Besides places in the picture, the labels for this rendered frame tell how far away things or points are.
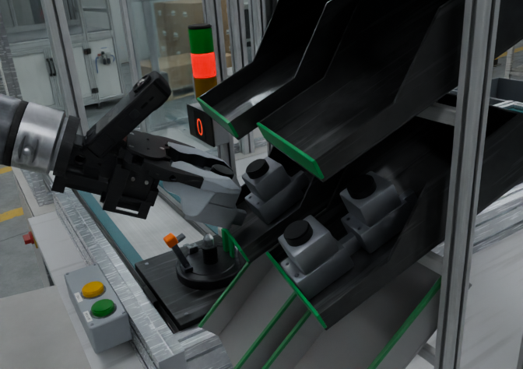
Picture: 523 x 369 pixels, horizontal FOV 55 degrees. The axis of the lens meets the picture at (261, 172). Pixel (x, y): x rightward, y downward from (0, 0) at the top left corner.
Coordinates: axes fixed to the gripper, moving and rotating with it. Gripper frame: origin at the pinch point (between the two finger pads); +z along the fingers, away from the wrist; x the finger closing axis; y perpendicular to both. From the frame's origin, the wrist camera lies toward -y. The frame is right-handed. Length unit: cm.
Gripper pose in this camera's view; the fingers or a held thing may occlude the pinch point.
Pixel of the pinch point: (229, 173)
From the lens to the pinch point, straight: 64.1
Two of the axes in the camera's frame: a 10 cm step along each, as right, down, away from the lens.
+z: 9.0, 2.6, 3.5
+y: -3.8, 8.6, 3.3
